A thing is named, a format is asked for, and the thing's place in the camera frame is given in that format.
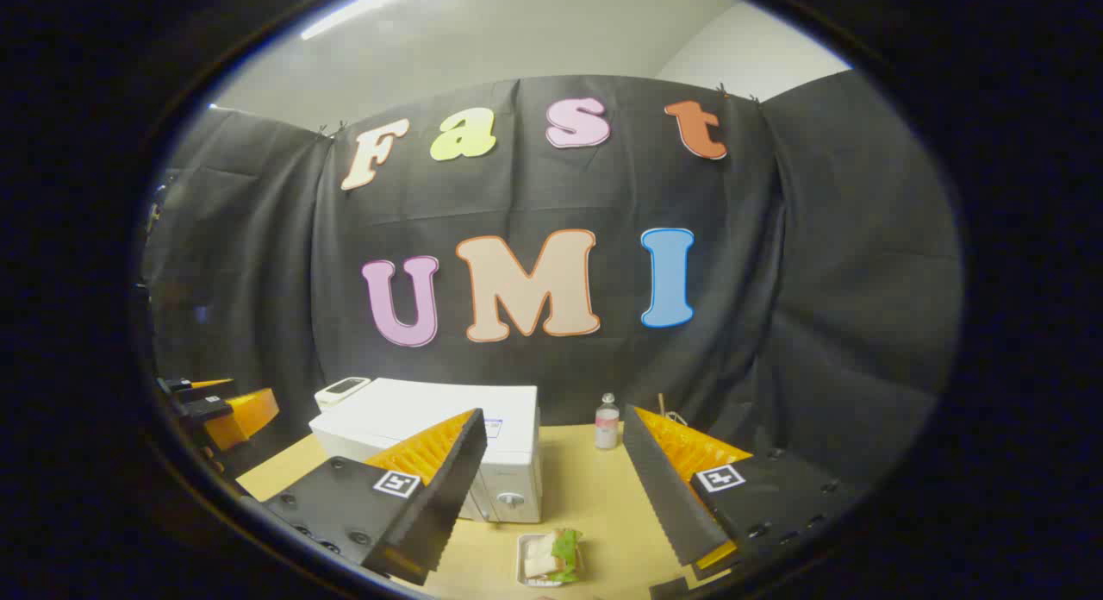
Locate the black backdrop cloth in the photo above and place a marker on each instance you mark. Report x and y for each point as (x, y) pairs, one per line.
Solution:
(775, 281)

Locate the lettuce sandwich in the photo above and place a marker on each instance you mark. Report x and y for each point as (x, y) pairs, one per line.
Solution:
(547, 555)

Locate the small pink-label plastic bottle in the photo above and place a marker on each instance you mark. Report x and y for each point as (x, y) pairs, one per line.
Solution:
(607, 428)

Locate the clear glass cup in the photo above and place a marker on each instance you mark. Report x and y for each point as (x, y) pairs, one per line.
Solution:
(677, 419)

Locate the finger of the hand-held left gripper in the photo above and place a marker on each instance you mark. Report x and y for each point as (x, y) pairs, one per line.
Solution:
(246, 415)
(194, 386)

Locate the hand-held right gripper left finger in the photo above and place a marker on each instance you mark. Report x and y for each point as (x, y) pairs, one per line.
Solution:
(448, 496)

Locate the white microwave oven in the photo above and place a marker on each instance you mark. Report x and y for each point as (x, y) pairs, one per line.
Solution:
(431, 410)

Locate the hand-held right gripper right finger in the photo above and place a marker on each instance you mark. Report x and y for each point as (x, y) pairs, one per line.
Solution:
(655, 488)

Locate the white plastic tray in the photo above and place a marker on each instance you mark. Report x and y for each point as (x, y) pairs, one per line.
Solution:
(522, 574)

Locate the white toaster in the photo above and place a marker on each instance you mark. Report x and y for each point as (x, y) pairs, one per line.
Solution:
(340, 391)

